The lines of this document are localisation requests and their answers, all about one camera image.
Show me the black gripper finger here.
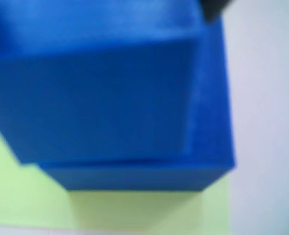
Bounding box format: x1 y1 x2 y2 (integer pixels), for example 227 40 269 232
200 0 233 24

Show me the largest blue cube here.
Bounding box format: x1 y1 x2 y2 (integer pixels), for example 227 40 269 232
38 14 236 192

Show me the medium blue cube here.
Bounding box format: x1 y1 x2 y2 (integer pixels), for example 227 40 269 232
0 0 205 165

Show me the green paper square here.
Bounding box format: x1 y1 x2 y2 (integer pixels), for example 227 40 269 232
0 115 230 232

